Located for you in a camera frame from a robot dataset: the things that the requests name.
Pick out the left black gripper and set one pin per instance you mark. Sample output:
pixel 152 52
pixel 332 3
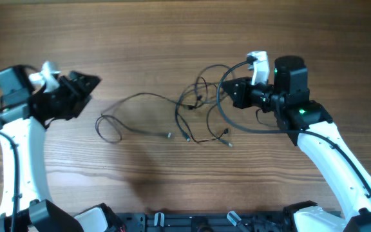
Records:
pixel 74 94

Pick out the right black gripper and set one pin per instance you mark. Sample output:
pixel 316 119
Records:
pixel 242 96

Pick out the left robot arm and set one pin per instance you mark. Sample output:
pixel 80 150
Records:
pixel 26 198

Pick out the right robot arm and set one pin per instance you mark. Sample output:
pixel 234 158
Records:
pixel 311 128

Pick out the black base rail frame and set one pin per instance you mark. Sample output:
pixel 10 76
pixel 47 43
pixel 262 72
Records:
pixel 259 221

